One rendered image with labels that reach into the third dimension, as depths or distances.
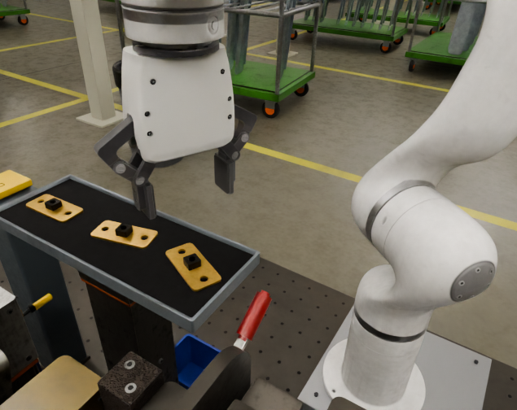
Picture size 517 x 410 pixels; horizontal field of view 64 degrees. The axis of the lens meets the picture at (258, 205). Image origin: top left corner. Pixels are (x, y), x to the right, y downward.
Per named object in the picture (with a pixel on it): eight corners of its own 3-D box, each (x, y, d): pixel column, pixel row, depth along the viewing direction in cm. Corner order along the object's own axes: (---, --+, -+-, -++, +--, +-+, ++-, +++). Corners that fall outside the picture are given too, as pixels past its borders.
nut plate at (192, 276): (164, 253, 53) (163, 246, 53) (190, 243, 55) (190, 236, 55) (194, 293, 48) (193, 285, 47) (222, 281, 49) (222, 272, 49)
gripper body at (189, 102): (206, 19, 41) (210, 127, 47) (102, 28, 36) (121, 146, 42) (248, 32, 36) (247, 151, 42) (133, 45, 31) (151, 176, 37)
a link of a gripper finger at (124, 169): (137, 146, 41) (145, 204, 44) (104, 154, 39) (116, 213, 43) (150, 159, 39) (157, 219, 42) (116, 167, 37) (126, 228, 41)
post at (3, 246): (38, 367, 91) (-30, 194, 67) (68, 342, 96) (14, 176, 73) (61, 384, 88) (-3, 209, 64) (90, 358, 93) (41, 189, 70)
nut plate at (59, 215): (24, 206, 61) (22, 199, 61) (46, 194, 64) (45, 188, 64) (63, 224, 58) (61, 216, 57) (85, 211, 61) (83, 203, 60)
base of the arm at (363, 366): (337, 327, 90) (348, 263, 80) (429, 359, 84) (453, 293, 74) (309, 403, 76) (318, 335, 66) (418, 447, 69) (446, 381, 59)
